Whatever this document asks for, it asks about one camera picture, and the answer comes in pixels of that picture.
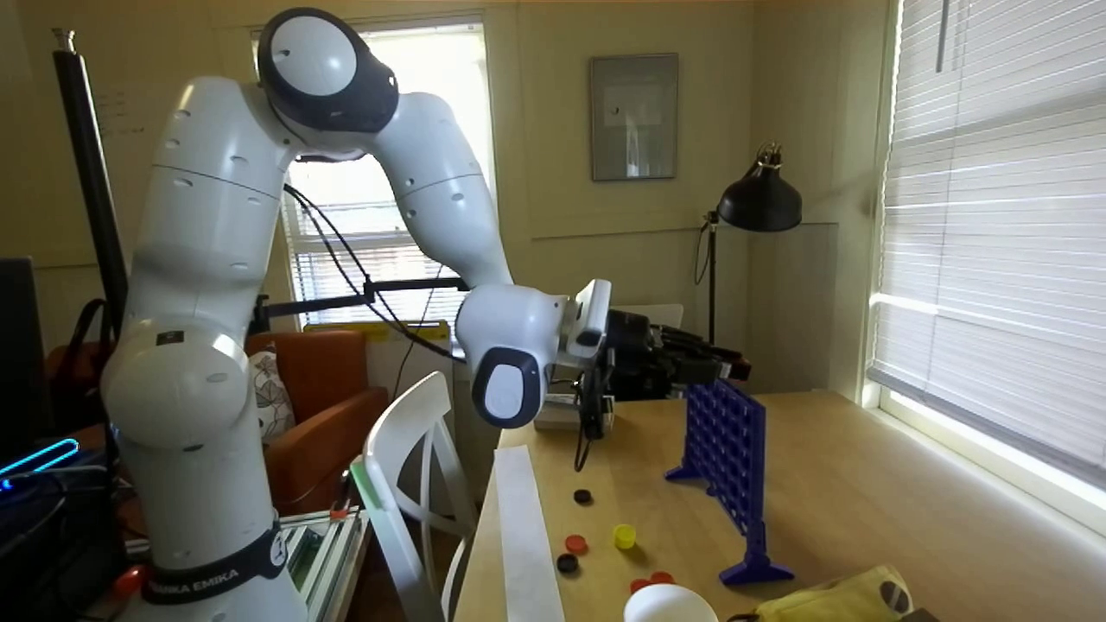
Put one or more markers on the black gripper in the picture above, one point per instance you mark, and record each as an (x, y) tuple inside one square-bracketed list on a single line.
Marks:
[(643, 352)]

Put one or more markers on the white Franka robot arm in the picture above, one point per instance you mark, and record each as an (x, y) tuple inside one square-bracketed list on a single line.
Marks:
[(208, 288)]

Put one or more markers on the blue gameboard with holes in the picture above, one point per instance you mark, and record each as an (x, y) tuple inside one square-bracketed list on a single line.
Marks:
[(729, 461)]

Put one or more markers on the black game chip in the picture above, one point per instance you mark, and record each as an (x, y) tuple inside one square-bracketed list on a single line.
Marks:
[(581, 496), (570, 566)]

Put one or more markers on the orange game chip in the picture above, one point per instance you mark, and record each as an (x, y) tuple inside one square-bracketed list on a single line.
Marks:
[(575, 543), (641, 585), (661, 577)]

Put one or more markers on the grey cabinet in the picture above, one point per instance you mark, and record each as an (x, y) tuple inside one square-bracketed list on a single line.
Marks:
[(798, 304)]

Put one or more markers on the black floor lamp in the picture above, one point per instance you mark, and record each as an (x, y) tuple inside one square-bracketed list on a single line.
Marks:
[(762, 203)]

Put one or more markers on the white dotted paper cup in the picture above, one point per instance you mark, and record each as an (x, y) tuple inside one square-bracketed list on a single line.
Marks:
[(669, 605)]

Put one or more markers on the yellow banana toy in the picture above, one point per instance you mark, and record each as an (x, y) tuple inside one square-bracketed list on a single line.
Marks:
[(840, 599)]

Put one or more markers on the white window blind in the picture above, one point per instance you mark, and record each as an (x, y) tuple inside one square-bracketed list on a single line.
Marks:
[(991, 228)]

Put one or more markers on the white wooden chair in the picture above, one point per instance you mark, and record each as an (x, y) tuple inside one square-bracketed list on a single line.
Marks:
[(415, 437)]

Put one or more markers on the orange armchair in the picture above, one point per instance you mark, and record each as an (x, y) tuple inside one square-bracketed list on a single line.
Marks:
[(331, 403)]

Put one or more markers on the stack of books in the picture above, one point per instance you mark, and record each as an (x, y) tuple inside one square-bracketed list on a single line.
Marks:
[(324, 555)]

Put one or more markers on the patterned cushion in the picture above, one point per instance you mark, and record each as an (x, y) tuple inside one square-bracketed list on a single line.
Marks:
[(271, 400)]

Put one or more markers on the black slanted pole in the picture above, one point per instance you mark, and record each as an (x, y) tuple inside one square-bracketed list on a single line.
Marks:
[(98, 186)]

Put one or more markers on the black electronics box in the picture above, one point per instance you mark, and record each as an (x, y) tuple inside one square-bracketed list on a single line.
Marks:
[(45, 539)]

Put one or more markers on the black monitor screen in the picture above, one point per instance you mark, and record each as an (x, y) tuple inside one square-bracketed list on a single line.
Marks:
[(20, 348)]

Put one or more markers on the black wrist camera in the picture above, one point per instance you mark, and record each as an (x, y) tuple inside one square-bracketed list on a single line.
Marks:
[(592, 400)]

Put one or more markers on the grey framed wall panel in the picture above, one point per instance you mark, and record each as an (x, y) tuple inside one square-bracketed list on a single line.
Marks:
[(633, 117)]

